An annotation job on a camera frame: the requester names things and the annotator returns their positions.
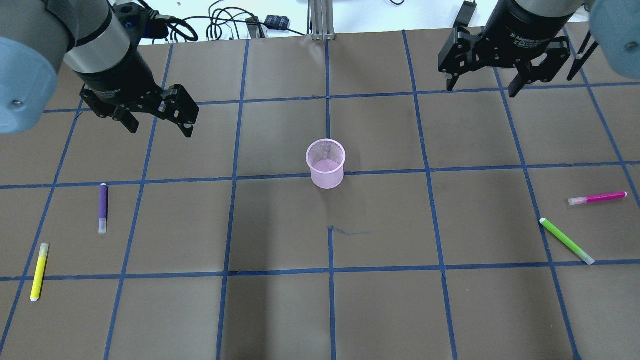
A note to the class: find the aluminium frame post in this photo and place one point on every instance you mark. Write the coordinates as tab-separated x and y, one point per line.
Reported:
321	20

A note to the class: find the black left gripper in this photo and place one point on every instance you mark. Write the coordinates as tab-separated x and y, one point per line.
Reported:
121	80

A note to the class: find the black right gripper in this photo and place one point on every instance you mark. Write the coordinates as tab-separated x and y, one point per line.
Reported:
531	29

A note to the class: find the pink pen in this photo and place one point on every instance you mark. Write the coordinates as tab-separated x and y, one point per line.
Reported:
597	198

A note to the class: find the pink mesh cup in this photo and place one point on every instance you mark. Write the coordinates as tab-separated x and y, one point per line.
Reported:
326	160

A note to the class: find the black power adapter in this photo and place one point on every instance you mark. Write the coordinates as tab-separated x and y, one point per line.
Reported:
277	22

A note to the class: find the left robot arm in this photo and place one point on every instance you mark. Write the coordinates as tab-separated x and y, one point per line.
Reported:
99	42

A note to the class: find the yellow pen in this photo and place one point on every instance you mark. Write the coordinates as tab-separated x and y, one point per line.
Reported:
38	278

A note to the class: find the green pen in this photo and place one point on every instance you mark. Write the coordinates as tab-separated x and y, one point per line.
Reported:
565	240

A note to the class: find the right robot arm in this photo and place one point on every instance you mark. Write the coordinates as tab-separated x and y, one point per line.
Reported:
613	28

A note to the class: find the purple pen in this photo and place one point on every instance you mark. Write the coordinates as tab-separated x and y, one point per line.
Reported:
103	208

